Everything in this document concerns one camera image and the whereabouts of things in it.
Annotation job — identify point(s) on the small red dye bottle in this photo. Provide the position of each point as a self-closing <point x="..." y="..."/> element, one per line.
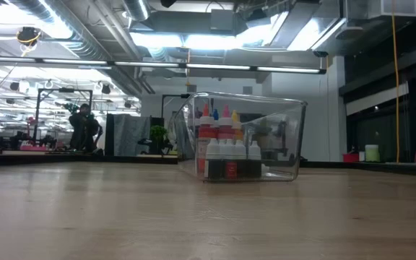
<point x="230" y="164"/>

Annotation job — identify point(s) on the black aluminium table frame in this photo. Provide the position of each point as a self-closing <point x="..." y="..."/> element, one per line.
<point x="85" y="159"/>

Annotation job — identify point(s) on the large red food coloring bottle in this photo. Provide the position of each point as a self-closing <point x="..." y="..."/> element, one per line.
<point x="206" y="126"/>

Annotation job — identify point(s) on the large pink food coloring bottle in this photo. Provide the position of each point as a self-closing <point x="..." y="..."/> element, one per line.
<point x="226" y="124"/>

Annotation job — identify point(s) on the long LED light bar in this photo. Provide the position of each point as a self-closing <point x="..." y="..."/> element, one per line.
<point x="150" y="64"/>

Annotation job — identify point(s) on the small white-capped dye bottle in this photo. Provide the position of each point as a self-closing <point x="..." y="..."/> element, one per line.
<point x="254" y="159"/>
<point x="242" y="159"/>
<point x="212" y="160"/>

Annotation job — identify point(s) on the red bin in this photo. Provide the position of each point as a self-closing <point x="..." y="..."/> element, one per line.
<point x="350" y="157"/>

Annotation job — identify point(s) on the black stand frame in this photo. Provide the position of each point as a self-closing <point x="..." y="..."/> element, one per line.
<point x="65" y="90"/>

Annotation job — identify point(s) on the large blue food coloring bottle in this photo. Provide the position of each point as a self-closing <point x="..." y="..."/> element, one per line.
<point x="215" y="115"/>

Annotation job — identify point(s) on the person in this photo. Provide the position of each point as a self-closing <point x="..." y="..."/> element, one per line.
<point x="83" y="130"/>

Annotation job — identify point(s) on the clear plastic container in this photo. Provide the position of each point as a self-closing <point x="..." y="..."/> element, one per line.
<point x="280" y="144"/>

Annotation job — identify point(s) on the grey partition panel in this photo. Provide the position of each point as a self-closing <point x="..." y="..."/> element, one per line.
<point x="130" y="135"/>

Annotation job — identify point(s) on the large yellow food coloring bottle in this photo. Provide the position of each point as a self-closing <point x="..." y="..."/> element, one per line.
<point x="236" y="124"/>

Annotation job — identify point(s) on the green potted plant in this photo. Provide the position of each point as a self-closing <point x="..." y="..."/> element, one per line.
<point x="158" y="134"/>

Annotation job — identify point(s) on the green wipes canister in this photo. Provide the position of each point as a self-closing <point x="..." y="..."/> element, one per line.
<point x="372" y="153"/>

